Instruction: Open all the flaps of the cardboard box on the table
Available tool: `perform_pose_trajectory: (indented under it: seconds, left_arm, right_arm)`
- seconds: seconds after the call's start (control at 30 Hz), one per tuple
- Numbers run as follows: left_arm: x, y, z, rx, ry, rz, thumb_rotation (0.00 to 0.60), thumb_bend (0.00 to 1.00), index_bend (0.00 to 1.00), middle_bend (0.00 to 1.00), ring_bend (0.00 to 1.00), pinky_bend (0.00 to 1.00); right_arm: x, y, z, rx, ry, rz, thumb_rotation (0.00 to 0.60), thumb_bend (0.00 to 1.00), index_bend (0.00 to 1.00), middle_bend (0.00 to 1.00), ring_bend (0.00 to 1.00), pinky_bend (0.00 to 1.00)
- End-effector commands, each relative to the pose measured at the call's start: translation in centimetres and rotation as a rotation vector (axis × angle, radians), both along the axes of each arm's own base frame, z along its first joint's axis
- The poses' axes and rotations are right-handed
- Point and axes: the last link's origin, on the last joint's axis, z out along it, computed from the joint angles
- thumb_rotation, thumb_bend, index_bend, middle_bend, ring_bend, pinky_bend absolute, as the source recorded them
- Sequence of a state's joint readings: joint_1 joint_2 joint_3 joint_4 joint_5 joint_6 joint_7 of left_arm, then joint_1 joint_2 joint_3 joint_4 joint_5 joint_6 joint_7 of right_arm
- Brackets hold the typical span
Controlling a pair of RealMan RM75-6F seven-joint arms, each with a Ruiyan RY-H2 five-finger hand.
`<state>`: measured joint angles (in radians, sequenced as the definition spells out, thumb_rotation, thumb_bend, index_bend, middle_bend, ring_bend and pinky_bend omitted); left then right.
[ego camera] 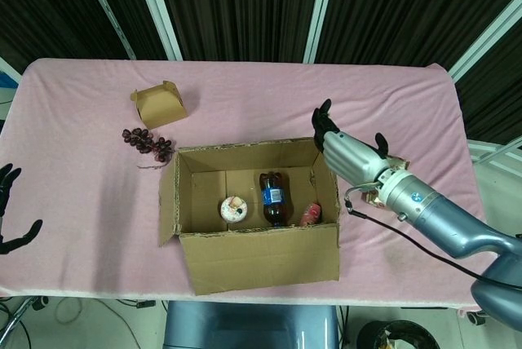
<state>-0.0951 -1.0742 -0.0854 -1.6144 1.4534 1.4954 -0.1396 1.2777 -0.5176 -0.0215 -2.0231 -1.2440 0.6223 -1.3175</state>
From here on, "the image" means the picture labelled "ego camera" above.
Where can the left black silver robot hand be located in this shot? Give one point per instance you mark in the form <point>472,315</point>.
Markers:
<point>6,190</point>

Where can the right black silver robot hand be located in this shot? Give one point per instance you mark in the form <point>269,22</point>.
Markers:
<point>355,157</point>

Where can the large cardboard box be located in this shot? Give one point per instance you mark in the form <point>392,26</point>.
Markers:
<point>261,259</point>

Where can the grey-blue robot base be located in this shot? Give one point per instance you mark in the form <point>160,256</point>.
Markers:
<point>244,324</point>

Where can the gold foil snack packet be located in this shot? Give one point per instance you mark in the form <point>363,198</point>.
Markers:
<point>372,198</point>

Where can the red snack packet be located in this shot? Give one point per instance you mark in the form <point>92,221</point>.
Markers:
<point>311,213</point>

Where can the cola bottle with blue label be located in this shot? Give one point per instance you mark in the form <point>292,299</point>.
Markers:
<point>275,198</point>

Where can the pink table cloth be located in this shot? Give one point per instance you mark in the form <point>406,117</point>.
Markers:
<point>285,92</point>

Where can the chrome stand legs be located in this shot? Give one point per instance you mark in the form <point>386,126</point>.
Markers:
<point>18,318</point>

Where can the pink white dessert cup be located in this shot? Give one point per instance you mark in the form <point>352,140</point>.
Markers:
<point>233,208</point>

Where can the white metal rack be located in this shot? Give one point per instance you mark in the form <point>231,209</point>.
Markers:
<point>497,153</point>

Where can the bunch of dark red grapes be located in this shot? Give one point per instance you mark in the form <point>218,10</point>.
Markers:
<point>142,141</point>

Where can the small kraft paper box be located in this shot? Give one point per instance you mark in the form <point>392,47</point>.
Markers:
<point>161,106</point>

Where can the black power adapter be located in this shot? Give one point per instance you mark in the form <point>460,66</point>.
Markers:
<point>144,304</point>

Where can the black waste bin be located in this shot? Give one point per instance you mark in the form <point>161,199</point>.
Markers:
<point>375,337</point>

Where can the white metal frame post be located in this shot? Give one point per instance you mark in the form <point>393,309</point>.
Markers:
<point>157,6</point>
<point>321,6</point>
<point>485,41</point>

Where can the thin grey frame strip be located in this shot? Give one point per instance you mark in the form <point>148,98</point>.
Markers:
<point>105,6</point>

